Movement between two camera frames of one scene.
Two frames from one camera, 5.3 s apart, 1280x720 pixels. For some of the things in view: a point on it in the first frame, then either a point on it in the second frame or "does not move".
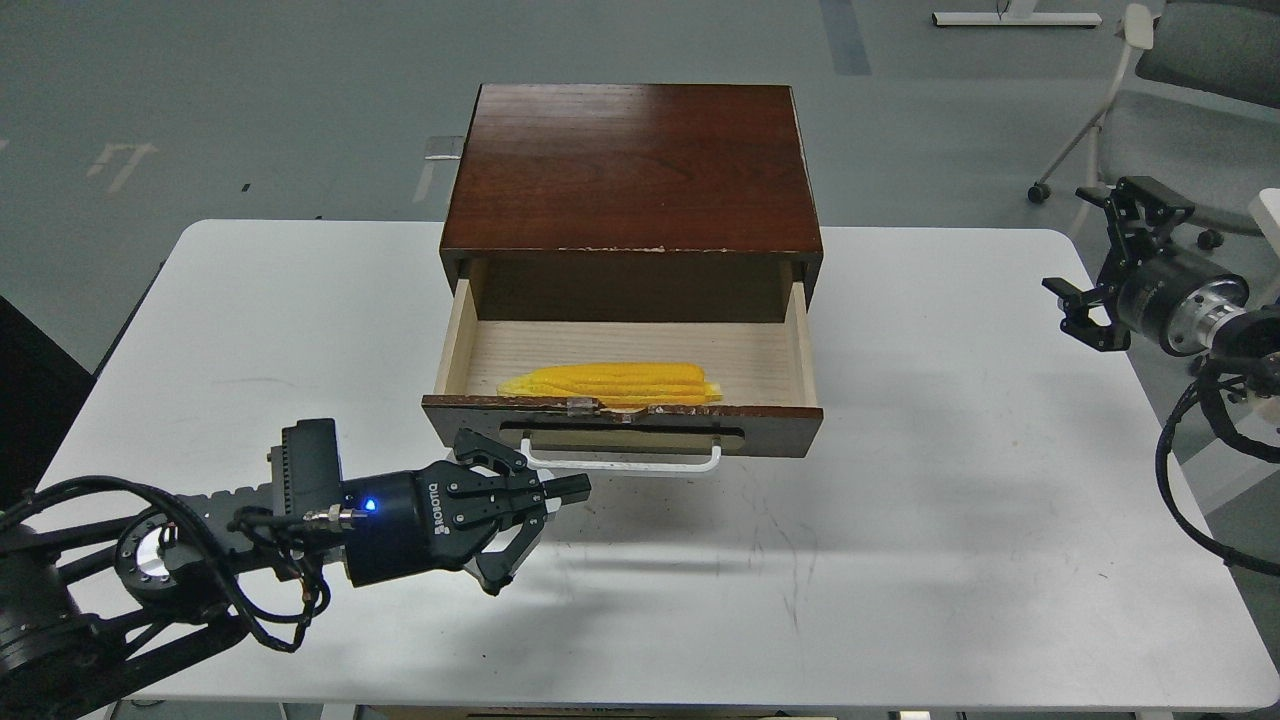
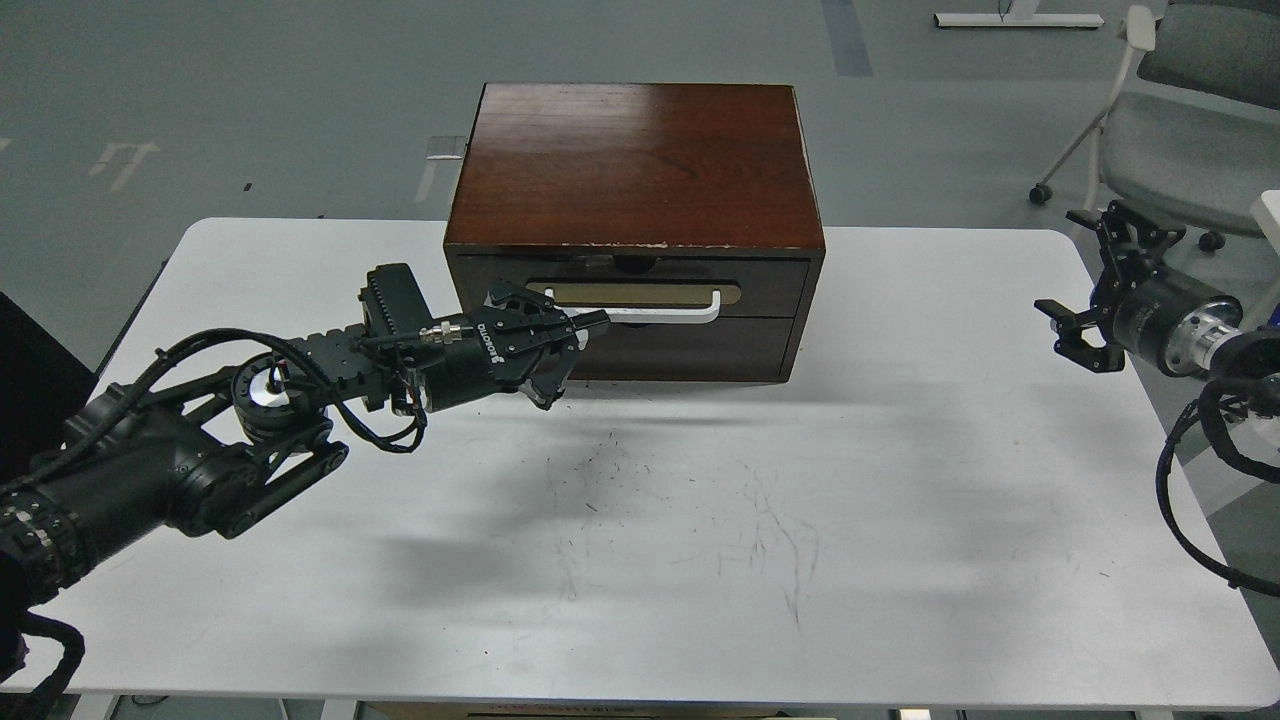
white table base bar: (1018, 19) does not move
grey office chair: (1195, 107) does not move
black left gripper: (430, 519) to (464, 357)
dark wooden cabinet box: (631, 203) does not move
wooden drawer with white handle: (769, 407) to (652, 291)
